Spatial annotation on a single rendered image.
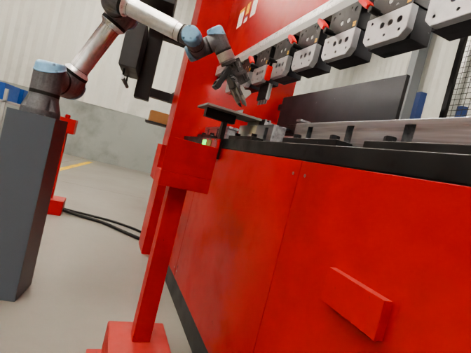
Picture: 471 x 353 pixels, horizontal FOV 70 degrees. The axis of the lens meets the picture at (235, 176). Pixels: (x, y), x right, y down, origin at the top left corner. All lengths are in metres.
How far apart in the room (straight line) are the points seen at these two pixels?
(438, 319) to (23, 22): 9.42
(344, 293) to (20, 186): 1.30
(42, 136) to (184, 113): 1.11
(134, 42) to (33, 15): 7.06
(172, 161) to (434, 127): 0.68
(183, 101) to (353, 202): 1.83
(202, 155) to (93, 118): 7.84
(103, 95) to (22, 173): 7.31
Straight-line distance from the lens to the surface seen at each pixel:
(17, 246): 1.66
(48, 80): 1.62
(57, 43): 9.24
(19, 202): 1.62
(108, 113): 8.78
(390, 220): 0.66
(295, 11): 1.58
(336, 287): 0.72
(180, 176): 1.05
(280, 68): 1.48
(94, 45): 1.73
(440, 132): 0.80
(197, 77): 2.45
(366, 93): 1.87
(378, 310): 0.64
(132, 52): 2.56
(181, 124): 2.40
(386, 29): 1.02
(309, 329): 0.82
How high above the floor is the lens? 0.78
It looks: 2 degrees down
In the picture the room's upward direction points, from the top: 14 degrees clockwise
